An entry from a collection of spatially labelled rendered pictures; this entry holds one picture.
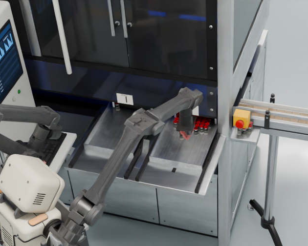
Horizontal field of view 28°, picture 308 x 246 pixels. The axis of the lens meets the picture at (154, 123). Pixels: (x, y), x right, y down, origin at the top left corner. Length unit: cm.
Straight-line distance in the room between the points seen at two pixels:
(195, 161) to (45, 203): 89
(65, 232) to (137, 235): 157
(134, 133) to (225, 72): 77
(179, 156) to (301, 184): 131
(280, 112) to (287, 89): 174
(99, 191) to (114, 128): 95
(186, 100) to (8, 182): 76
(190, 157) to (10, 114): 99
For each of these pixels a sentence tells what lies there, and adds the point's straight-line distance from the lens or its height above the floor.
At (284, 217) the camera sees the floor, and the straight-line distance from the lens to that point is 386.
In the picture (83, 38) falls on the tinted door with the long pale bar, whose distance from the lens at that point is 297.
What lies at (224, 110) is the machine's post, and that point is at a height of 105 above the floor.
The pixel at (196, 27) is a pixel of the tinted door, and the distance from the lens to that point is 271.
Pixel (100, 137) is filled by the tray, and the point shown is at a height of 88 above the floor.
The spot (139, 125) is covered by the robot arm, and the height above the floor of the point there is 151.
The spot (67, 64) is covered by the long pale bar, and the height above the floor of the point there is 124.
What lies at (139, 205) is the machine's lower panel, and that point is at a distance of 362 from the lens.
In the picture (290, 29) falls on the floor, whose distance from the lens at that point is 549.
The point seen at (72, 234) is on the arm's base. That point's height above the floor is 122.
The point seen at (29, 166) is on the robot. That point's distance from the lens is 228.
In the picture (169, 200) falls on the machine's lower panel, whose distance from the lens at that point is 350.
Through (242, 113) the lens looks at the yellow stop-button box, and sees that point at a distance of 294.
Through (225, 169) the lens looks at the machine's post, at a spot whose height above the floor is 65.
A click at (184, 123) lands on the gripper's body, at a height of 119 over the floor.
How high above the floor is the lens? 292
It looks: 41 degrees down
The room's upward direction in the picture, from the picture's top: 5 degrees counter-clockwise
